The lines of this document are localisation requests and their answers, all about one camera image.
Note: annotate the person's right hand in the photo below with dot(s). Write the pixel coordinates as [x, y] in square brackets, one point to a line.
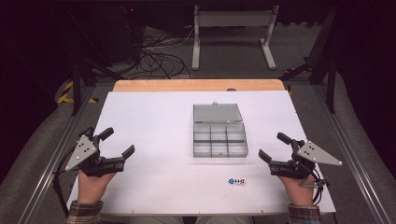
[297, 191]

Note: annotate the white metal stand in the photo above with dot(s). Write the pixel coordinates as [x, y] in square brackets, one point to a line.
[233, 18]

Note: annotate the black tripod stand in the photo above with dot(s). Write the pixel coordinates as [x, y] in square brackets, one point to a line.
[76, 84]

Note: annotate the white table board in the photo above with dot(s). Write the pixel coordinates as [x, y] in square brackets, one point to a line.
[162, 186]

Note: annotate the person's left hand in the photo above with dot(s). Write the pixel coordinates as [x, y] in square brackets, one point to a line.
[91, 188]

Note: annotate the clear plastic compartment box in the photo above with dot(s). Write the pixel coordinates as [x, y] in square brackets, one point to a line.
[219, 140]

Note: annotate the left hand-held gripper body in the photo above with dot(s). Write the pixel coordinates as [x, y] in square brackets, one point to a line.
[81, 152]

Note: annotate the black angled stand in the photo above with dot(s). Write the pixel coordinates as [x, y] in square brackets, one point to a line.
[325, 62]

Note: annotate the yellow and black hazard tape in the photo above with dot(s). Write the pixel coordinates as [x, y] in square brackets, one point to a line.
[67, 93]

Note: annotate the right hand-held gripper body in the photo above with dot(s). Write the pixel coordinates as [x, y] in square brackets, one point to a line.
[313, 154]

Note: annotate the small blue and white item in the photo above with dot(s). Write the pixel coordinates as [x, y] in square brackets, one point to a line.
[236, 181]

